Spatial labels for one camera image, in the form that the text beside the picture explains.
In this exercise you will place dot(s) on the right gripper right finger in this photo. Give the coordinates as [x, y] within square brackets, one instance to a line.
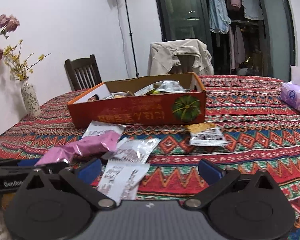
[219, 182]

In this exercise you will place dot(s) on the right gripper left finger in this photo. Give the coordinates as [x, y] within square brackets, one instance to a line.
[80, 179]

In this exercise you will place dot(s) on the pink snack packet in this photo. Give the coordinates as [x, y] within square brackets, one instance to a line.
[85, 147]

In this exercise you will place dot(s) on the yellow white snack packet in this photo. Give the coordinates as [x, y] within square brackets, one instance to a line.
[206, 134]

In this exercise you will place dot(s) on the white printed snack packet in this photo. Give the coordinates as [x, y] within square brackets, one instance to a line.
[132, 150]

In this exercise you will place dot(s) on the red patterned tablecloth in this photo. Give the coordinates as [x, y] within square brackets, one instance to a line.
[262, 132]

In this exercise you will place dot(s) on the floral ceramic vase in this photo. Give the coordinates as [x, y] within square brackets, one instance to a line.
[30, 99]

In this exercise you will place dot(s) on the orange cardboard snack box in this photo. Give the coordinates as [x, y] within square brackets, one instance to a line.
[117, 102]

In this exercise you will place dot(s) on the dark wooden chair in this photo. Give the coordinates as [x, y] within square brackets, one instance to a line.
[83, 73]

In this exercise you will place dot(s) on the yellow flower branches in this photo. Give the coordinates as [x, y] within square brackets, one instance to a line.
[17, 63]

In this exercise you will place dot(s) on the purple tissue pack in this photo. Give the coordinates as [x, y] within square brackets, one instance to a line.
[290, 94]

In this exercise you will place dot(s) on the chair with beige jacket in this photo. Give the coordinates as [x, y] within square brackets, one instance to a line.
[185, 66]

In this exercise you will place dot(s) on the beige jacket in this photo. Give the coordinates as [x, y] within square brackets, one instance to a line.
[164, 56]

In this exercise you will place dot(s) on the dark sliding glass door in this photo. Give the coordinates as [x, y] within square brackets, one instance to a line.
[244, 37]

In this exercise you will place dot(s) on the light blue hanging shirt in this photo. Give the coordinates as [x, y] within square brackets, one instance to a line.
[218, 17]

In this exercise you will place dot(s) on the white hanging top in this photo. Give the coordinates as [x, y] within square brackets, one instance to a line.
[252, 10]

